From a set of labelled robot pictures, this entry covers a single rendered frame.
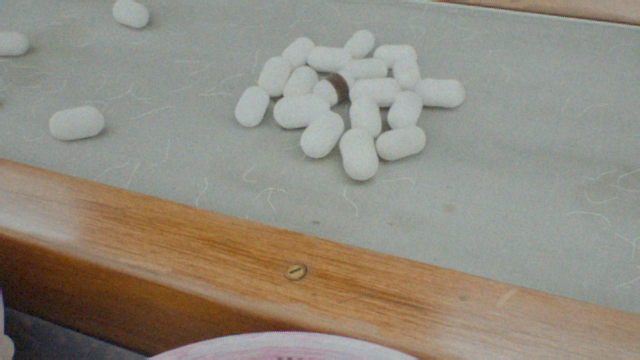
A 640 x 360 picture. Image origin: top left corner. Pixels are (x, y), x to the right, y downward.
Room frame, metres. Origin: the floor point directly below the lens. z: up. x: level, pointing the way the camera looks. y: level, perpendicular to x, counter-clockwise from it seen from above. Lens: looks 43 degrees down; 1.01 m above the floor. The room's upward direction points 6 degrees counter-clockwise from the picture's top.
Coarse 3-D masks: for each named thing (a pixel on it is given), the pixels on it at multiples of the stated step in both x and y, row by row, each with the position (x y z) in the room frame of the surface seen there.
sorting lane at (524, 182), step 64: (0, 0) 0.61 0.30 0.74; (64, 0) 0.59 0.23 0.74; (192, 0) 0.56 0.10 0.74; (256, 0) 0.54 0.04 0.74; (320, 0) 0.53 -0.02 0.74; (384, 0) 0.52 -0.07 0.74; (0, 64) 0.48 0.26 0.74; (64, 64) 0.47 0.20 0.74; (128, 64) 0.46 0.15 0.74; (192, 64) 0.45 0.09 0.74; (256, 64) 0.44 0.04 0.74; (448, 64) 0.41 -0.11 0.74; (512, 64) 0.40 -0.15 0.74; (576, 64) 0.39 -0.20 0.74; (0, 128) 0.39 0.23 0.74; (128, 128) 0.37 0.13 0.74; (192, 128) 0.36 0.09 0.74; (256, 128) 0.35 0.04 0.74; (384, 128) 0.34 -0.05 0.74; (448, 128) 0.33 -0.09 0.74; (512, 128) 0.32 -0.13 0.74; (576, 128) 0.32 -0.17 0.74; (192, 192) 0.30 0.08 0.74; (256, 192) 0.29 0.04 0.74; (320, 192) 0.28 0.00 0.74; (384, 192) 0.28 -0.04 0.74; (448, 192) 0.27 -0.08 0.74; (512, 192) 0.27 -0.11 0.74; (576, 192) 0.26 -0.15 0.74; (448, 256) 0.22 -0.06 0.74; (512, 256) 0.22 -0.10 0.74; (576, 256) 0.21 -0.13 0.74
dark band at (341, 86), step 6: (324, 78) 0.38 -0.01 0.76; (330, 78) 0.38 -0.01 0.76; (336, 78) 0.38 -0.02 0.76; (342, 78) 0.38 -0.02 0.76; (336, 84) 0.37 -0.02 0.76; (342, 84) 0.37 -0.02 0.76; (336, 90) 0.37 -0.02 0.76; (342, 90) 0.37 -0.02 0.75; (348, 90) 0.37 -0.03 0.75; (342, 96) 0.37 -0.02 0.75; (348, 96) 0.37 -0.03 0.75
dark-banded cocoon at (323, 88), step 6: (336, 72) 0.39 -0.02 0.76; (342, 72) 0.38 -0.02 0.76; (348, 78) 0.38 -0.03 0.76; (318, 84) 0.37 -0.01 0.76; (324, 84) 0.37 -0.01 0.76; (330, 84) 0.37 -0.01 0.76; (348, 84) 0.37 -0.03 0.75; (318, 90) 0.37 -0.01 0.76; (324, 90) 0.37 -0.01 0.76; (330, 90) 0.37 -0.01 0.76; (324, 96) 0.36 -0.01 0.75; (330, 96) 0.36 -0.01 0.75; (336, 96) 0.37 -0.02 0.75; (330, 102) 0.36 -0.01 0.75; (336, 102) 0.37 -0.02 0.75
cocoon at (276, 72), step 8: (272, 64) 0.40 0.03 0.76; (280, 64) 0.40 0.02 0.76; (288, 64) 0.41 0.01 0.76; (264, 72) 0.39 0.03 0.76; (272, 72) 0.39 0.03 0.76; (280, 72) 0.39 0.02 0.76; (288, 72) 0.40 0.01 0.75; (264, 80) 0.39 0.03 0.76; (272, 80) 0.38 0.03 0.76; (280, 80) 0.38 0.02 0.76; (264, 88) 0.38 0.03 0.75; (272, 88) 0.38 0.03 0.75; (280, 88) 0.38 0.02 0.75; (272, 96) 0.38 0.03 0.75
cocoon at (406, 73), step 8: (400, 64) 0.39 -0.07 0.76; (408, 64) 0.38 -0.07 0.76; (416, 64) 0.39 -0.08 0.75; (400, 72) 0.38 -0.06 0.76; (408, 72) 0.37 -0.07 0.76; (416, 72) 0.38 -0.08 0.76; (400, 80) 0.37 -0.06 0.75; (408, 80) 0.37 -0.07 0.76; (416, 80) 0.37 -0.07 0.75; (408, 88) 0.37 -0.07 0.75
